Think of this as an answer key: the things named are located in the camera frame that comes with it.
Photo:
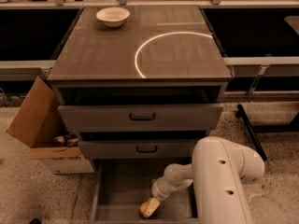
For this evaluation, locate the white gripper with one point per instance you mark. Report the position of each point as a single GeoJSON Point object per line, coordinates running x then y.
{"type": "Point", "coordinates": [160, 191]}

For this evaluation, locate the orange fruit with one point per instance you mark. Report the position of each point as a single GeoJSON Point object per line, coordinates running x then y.
{"type": "Point", "coordinates": [143, 208]}

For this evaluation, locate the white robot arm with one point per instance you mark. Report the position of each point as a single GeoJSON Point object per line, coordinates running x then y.
{"type": "Point", "coordinates": [217, 173]}

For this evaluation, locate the bottom open grey drawer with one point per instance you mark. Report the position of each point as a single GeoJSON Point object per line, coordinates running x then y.
{"type": "Point", "coordinates": [123, 185]}

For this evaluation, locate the middle grey drawer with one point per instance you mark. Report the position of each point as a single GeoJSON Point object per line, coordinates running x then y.
{"type": "Point", "coordinates": [127, 149]}

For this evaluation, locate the grey drawer cabinet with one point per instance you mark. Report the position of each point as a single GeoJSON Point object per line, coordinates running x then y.
{"type": "Point", "coordinates": [160, 56]}

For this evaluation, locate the top grey drawer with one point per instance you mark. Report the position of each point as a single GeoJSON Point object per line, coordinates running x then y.
{"type": "Point", "coordinates": [115, 118]}

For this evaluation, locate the black bar with wheels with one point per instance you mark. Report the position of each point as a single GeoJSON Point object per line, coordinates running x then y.
{"type": "Point", "coordinates": [240, 113]}

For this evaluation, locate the open cardboard box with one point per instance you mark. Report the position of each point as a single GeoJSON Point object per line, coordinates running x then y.
{"type": "Point", "coordinates": [39, 126]}

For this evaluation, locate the white bowl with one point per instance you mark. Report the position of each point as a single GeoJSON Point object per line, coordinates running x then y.
{"type": "Point", "coordinates": [113, 16]}

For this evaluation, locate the black middle drawer handle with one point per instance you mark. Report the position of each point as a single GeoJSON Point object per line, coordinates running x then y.
{"type": "Point", "coordinates": [146, 149]}

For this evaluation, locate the black drawer handle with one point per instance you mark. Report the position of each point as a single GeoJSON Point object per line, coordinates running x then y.
{"type": "Point", "coordinates": [134, 117]}
{"type": "Point", "coordinates": [146, 149]}

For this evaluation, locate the black top drawer handle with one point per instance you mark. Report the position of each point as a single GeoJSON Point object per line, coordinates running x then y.
{"type": "Point", "coordinates": [134, 117]}

